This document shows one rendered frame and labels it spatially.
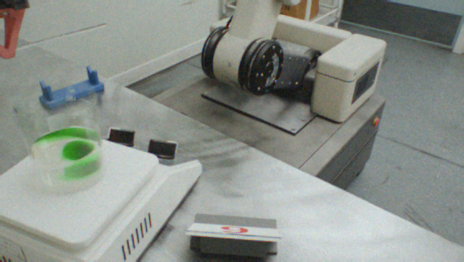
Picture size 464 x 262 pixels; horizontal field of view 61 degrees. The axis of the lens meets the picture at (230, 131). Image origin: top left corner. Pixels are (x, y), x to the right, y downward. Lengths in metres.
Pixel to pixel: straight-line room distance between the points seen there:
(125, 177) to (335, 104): 1.02
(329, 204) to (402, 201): 1.22
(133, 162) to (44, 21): 1.64
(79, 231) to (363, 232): 0.29
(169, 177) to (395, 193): 1.39
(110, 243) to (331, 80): 1.04
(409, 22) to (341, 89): 2.06
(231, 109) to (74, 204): 1.06
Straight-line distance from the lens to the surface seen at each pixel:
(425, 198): 1.75
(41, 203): 0.37
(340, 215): 0.47
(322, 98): 1.33
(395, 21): 3.33
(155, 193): 0.39
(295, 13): 2.55
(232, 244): 0.40
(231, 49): 1.16
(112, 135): 0.47
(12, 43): 0.64
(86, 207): 0.35
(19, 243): 0.38
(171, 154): 0.45
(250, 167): 0.51
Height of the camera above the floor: 1.08
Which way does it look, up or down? 34 degrees down
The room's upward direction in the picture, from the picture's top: 2 degrees clockwise
